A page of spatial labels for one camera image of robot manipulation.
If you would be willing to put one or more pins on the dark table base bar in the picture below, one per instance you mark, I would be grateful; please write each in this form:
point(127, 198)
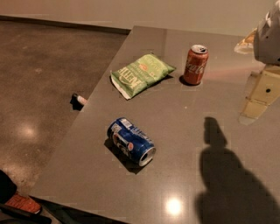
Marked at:
point(18, 213)

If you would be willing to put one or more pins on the blue Pepsi can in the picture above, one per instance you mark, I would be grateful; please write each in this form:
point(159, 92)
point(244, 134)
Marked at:
point(133, 143)

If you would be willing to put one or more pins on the black trouser leg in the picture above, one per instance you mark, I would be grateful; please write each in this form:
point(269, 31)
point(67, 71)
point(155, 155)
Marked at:
point(7, 187)

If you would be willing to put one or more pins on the red Coca-Cola can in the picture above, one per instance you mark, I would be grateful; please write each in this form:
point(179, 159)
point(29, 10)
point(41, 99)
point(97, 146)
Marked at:
point(195, 64)

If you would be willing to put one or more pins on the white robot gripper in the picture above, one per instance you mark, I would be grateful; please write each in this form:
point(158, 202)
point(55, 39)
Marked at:
point(268, 40)

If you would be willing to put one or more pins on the orange shoe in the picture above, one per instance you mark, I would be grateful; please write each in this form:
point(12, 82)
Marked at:
point(24, 203)

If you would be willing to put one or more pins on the green chip bag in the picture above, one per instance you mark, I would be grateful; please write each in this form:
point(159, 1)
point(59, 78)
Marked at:
point(140, 75)

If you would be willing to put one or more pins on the small black white floor object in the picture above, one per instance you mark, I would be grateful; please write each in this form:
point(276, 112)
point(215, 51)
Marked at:
point(78, 98)

